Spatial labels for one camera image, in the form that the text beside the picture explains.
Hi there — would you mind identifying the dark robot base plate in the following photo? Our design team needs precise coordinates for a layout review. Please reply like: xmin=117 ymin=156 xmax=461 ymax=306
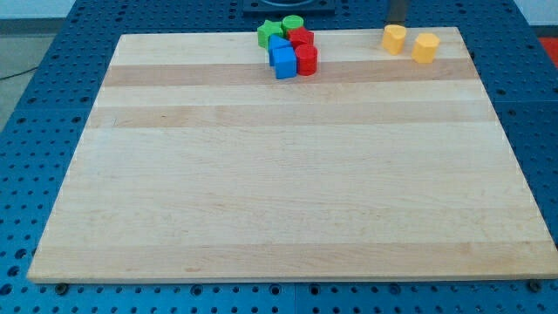
xmin=241 ymin=0 xmax=336 ymax=15

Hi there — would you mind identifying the yellow heart block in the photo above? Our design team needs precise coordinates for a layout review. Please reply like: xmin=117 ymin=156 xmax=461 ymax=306
xmin=381 ymin=24 xmax=407 ymax=55

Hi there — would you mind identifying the black floor cable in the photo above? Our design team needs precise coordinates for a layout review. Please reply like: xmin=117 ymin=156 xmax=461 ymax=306
xmin=0 ymin=65 xmax=40 ymax=81

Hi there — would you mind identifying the red hexagon block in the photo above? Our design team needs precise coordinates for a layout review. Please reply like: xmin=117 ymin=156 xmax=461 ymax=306
xmin=287 ymin=26 xmax=314 ymax=49

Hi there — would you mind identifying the green cylinder block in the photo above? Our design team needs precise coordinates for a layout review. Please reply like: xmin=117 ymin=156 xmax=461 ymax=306
xmin=281 ymin=15 xmax=304 ymax=35

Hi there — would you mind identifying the blue triangle block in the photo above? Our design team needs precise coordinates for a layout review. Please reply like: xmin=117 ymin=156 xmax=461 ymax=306
xmin=268 ymin=35 xmax=291 ymax=66

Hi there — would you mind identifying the blue cube block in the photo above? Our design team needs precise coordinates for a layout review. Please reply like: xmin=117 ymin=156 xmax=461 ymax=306
xmin=272 ymin=47 xmax=297 ymax=79

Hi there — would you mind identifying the green star block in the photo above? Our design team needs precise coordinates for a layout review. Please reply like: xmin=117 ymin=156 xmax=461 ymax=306
xmin=256 ymin=20 xmax=284 ymax=49

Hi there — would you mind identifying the wooden board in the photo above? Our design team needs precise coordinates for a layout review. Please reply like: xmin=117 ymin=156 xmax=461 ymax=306
xmin=28 ymin=27 xmax=557 ymax=283

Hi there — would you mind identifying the grey metal post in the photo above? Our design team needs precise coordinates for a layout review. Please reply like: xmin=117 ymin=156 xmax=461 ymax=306
xmin=385 ymin=0 xmax=411 ymax=25

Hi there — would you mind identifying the yellow hexagon block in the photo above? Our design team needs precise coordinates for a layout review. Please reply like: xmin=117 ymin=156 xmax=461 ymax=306
xmin=412 ymin=33 xmax=440 ymax=64

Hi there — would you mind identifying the red cylinder block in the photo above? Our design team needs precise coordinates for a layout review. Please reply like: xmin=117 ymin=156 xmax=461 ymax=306
xmin=295 ymin=44 xmax=318 ymax=76

